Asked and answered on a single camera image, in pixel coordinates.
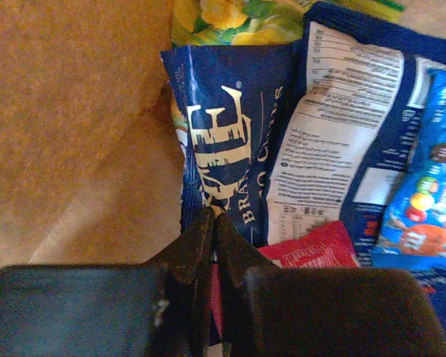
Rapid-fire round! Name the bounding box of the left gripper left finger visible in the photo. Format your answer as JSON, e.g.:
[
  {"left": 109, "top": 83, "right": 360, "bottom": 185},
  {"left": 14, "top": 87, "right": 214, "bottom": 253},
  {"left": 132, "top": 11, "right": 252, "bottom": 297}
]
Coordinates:
[{"left": 0, "top": 208, "right": 214, "bottom": 356}]

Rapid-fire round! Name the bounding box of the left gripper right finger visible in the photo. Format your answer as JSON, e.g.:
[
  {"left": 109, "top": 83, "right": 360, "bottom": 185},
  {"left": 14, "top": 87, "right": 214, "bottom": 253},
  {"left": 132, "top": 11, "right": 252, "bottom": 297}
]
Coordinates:
[{"left": 215, "top": 214, "right": 446, "bottom": 356}]

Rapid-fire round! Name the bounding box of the red snack packet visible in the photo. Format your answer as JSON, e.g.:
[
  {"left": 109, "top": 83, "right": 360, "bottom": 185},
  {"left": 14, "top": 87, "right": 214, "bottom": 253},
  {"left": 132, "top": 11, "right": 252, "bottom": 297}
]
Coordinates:
[{"left": 210, "top": 215, "right": 360, "bottom": 338}]

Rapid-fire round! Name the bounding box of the brown paper bag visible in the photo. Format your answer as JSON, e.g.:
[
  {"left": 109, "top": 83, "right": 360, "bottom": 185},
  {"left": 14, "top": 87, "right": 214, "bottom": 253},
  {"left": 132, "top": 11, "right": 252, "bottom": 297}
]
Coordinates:
[{"left": 0, "top": 1, "right": 172, "bottom": 267}]

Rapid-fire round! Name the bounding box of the navy Kettle chips bag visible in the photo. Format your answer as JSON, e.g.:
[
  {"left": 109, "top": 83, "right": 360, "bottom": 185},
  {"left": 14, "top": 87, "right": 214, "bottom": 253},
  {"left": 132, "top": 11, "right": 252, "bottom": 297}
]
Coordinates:
[{"left": 161, "top": 43, "right": 297, "bottom": 247}]

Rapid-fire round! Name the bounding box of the blue cookie bag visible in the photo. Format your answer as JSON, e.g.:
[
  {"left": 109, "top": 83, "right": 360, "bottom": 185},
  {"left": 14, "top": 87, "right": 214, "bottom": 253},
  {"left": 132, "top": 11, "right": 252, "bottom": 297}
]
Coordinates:
[{"left": 265, "top": 2, "right": 446, "bottom": 266}]

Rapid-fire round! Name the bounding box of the yellow snack bag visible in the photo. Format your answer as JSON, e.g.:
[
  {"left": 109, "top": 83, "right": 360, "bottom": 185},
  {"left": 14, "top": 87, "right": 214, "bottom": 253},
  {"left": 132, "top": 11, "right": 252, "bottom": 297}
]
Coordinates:
[{"left": 170, "top": 0, "right": 406, "bottom": 48}]

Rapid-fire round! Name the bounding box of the blue M&M candy packet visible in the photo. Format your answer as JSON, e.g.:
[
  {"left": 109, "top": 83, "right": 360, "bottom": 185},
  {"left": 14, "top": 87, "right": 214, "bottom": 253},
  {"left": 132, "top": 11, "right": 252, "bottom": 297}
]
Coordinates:
[{"left": 372, "top": 69, "right": 446, "bottom": 270}]

